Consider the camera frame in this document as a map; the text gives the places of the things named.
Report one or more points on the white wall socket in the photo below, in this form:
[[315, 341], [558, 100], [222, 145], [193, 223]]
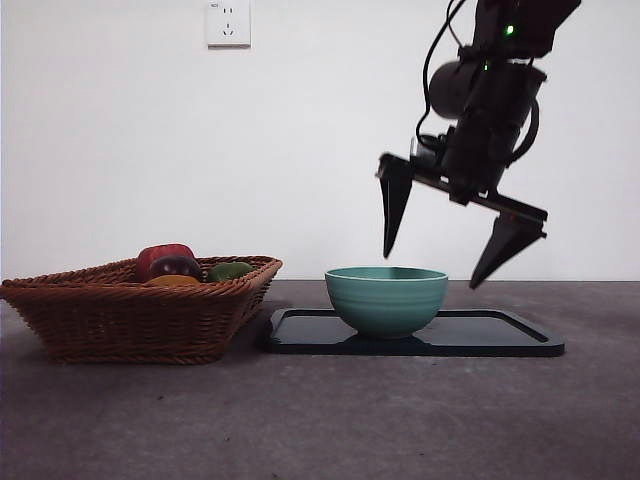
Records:
[[229, 25]]

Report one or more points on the dark green rectangular tray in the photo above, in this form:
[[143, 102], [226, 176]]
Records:
[[475, 332]]

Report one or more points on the dark red plum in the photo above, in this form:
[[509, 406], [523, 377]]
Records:
[[177, 266]]

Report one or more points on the red apple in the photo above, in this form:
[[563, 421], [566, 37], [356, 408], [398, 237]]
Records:
[[160, 252]]

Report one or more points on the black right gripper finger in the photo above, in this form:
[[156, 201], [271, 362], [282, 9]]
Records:
[[505, 245], [395, 200]]

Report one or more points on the green lime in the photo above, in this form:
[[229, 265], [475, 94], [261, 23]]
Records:
[[227, 271]]

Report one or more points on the yellow-brown mango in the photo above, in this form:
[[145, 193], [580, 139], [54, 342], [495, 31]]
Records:
[[172, 280]]

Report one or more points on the brown wicker basket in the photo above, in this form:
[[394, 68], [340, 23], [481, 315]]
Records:
[[130, 325]]

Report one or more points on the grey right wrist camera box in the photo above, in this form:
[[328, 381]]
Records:
[[427, 150]]

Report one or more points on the teal bowl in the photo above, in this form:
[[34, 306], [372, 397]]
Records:
[[387, 305]]

